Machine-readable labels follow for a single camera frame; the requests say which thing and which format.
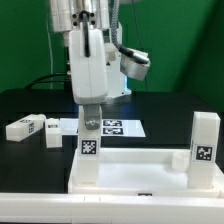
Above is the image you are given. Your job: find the white tag sheet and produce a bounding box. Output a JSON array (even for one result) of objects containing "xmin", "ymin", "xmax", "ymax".
[{"xmin": 60, "ymin": 118, "xmax": 146, "ymax": 137}]

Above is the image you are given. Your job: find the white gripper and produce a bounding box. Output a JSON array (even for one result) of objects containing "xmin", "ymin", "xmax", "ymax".
[{"xmin": 69, "ymin": 29, "xmax": 108, "ymax": 130}]

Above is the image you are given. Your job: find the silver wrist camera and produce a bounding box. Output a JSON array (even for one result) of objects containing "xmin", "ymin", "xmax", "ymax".
[{"xmin": 120, "ymin": 50, "xmax": 151, "ymax": 81}]

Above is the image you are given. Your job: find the white desk top panel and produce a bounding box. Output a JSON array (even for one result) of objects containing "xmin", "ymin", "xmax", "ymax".
[{"xmin": 68, "ymin": 148, "xmax": 224, "ymax": 198}]

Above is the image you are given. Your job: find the black cable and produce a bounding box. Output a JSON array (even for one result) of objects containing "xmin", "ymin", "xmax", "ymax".
[{"xmin": 24, "ymin": 73, "xmax": 71, "ymax": 90}]

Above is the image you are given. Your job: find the white front fence bar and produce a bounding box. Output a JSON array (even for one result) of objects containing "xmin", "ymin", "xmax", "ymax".
[{"xmin": 0, "ymin": 193, "xmax": 224, "ymax": 224}]

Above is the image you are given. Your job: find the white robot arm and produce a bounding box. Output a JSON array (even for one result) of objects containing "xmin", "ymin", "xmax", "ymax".
[{"xmin": 49, "ymin": 0, "xmax": 125, "ymax": 130}]

